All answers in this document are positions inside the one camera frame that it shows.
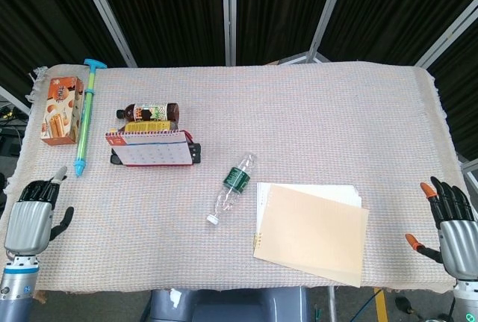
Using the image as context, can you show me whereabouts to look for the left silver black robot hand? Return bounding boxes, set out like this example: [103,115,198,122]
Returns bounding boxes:
[3,166,75,256]

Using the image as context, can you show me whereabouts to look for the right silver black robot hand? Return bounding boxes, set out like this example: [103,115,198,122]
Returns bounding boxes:
[404,176,478,279]

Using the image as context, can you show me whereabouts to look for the red spiral desk calendar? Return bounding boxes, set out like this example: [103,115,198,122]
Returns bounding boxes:
[105,129,196,167]

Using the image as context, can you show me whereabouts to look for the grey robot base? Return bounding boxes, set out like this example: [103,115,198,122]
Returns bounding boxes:
[140,286,313,322]

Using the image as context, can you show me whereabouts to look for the orange snack box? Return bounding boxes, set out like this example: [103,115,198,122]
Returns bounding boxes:
[40,76,84,147]

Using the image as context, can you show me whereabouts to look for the green blue water pump toy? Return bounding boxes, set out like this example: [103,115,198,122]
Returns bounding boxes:
[72,58,108,178]

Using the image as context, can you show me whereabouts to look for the black partition screen panel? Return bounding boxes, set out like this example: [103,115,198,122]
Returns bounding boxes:
[0,0,130,114]
[425,30,478,173]
[309,0,478,68]
[229,0,350,66]
[80,0,231,68]

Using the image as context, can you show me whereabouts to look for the beige spiral notebook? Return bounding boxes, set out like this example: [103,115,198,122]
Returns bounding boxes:
[252,182,370,288]

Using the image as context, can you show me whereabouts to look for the brown tea drink bottle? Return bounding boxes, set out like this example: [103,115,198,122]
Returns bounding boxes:
[116,102,181,123]

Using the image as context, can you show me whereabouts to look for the clear green label water bottle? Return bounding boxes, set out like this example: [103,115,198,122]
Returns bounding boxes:
[206,152,258,225]

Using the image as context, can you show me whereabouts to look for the pink woven tablecloth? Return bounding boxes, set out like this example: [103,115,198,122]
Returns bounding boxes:
[2,61,465,295]

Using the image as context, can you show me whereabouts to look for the blue cable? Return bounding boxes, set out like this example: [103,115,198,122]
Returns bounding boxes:
[358,287,382,322]

